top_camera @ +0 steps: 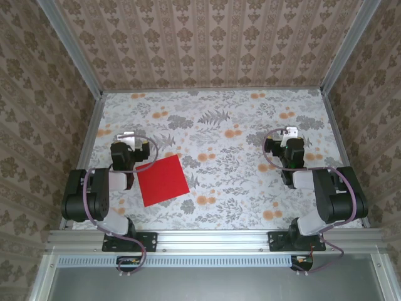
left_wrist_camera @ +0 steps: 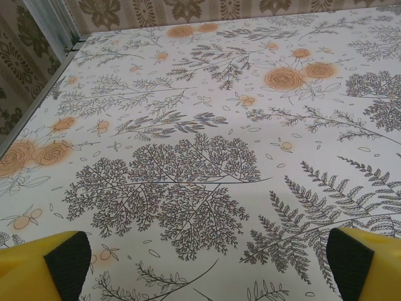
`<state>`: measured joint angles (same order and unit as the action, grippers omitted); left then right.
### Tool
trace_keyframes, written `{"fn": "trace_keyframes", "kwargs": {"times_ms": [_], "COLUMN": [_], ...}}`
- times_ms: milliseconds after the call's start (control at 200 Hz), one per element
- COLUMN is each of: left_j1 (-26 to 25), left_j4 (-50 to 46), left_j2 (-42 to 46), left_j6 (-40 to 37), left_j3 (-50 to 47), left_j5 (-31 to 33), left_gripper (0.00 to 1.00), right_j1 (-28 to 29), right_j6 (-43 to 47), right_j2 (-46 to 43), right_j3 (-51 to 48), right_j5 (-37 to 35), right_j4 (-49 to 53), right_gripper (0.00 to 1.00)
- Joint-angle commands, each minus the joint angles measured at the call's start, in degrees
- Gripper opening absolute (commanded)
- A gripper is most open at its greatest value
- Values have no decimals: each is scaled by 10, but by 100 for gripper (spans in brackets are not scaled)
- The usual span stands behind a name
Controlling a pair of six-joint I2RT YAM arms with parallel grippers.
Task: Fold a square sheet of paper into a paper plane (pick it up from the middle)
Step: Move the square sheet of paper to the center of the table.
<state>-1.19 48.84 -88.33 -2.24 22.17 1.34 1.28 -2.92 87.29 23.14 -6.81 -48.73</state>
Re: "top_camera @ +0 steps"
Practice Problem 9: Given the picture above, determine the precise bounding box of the slotted grey cable duct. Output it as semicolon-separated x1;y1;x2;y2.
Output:
58;254;297;267

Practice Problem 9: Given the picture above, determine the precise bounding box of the aluminium frame post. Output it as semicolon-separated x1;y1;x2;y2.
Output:
320;0;385;95
36;0;104;98

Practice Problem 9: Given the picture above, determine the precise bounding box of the long aluminium mounting rail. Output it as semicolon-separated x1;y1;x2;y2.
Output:
45;228;389;253

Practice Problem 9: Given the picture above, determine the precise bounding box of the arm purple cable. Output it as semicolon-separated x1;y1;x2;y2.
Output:
264;127;358;277
81;134;159;277

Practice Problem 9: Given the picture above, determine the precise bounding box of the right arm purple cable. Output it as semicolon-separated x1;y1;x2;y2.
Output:
264;127;358;277

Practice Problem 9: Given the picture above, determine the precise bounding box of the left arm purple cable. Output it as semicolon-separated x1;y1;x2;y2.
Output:
81;134;159;277

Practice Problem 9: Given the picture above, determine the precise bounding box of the aluminium table side rail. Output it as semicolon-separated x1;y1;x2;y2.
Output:
321;89;372;229
58;92;106;230

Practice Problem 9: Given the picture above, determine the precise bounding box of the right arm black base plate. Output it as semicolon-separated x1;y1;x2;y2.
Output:
268;231;326;253

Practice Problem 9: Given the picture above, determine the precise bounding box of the red square paper sheet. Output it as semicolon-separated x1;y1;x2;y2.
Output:
136;153;190;208

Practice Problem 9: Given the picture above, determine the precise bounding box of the grey metal panel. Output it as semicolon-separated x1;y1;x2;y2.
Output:
29;253;401;301

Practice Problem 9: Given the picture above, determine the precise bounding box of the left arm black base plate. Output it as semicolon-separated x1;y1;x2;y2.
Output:
102;231;159;253

